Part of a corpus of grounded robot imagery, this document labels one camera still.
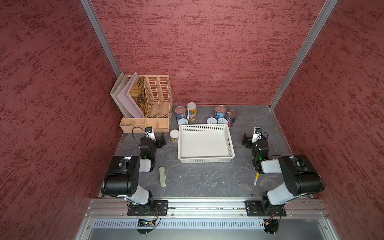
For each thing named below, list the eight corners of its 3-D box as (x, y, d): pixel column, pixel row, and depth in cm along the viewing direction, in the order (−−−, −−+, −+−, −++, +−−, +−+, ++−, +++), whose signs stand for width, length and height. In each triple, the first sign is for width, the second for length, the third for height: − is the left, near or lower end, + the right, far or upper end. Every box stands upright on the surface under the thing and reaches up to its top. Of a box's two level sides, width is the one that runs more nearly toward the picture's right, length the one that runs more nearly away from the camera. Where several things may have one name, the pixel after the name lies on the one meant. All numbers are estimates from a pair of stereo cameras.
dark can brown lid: (225, 127, 110) (228, 117, 101) (224, 119, 114) (226, 110, 106) (234, 127, 110) (237, 117, 101) (233, 119, 114) (236, 110, 106)
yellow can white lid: (170, 142, 100) (169, 137, 95) (171, 134, 104) (170, 129, 99) (178, 142, 100) (177, 137, 95) (179, 134, 104) (178, 129, 99)
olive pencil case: (160, 187, 82) (159, 186, 79) (160, 168, 89) (159, 166, 86) (166, 186, 82) (165, 185, 80) (166, 167, 89) (165, 165, 87)
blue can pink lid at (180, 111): (175, 122, 109) (174, 114, 103) (176, 113, 115) (175, 105, 109) (186, 122, 110) (185, 114, 103) (186, 113, 116) (186, 105, 109)
